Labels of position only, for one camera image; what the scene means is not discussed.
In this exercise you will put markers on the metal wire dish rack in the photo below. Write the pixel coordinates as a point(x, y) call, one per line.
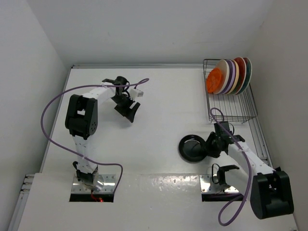
point(233, 108)

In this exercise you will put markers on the orange plate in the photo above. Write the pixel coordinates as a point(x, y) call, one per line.
point(213, 80)

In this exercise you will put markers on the yellow plate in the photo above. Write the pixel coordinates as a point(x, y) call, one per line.
point(236, 76)

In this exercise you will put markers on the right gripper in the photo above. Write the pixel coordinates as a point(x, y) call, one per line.
point(210, 152)

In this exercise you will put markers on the purple plate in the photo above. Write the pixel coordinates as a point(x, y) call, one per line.
point(231, 76)

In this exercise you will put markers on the cream white plate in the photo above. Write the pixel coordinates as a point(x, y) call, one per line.
point(223, 66)

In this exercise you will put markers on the metal base plate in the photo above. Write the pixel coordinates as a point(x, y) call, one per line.
point(208, 187)
point(103, 184)

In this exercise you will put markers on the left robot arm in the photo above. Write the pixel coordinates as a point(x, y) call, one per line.
point(82, 121)

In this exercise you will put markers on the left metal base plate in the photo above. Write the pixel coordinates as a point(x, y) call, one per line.
point(103, 184)

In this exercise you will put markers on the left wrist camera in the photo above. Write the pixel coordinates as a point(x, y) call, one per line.
point(135, 93)

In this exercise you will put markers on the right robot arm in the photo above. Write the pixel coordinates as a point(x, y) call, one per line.
point(268, 190)

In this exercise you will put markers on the red teal floral plate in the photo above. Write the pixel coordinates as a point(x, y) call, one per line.
point(248, 75)
point(242, 73)

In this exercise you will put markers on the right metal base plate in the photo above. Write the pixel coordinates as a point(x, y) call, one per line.
point(208, 187)

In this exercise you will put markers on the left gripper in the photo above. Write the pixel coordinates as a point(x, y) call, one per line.
point(130, 114)

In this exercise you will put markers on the black plate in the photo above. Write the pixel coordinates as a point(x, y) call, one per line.
point(192, 148)

